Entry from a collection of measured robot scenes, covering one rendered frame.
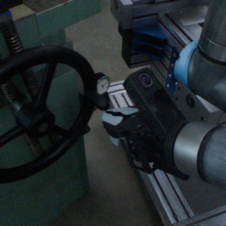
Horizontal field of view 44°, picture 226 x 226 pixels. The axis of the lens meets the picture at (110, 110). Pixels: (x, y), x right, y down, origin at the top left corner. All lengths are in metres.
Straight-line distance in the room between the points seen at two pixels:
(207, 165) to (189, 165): 0.03
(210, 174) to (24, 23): 0.38
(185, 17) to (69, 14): 0.45
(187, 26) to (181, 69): 0.53
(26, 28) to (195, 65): 0.29
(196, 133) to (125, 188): 1.01
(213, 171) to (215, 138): 0.04
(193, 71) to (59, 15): 0.37
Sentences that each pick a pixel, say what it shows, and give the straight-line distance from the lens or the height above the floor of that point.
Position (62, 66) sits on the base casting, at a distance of 0.76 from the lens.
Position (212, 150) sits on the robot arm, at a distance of 0.35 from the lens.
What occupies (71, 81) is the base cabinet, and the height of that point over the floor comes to 0.67.
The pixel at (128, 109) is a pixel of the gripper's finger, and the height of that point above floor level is 0.82.
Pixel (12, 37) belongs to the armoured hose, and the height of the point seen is 0.94.
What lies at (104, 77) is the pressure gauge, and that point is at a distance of 0.79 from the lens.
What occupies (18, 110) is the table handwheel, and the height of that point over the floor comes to 0.83.
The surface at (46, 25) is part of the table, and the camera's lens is 0.68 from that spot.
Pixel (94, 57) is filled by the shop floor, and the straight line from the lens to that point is 2.03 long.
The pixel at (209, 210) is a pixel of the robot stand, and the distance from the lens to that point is 1.13.
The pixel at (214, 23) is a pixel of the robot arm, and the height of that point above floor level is 1.02.
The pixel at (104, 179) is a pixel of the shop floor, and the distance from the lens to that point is 1.37.
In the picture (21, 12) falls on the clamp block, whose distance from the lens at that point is 0.54.
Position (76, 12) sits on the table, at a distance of 0.72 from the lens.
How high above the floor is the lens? 1.20
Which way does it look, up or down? 47 degrees down
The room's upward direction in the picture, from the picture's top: straight up
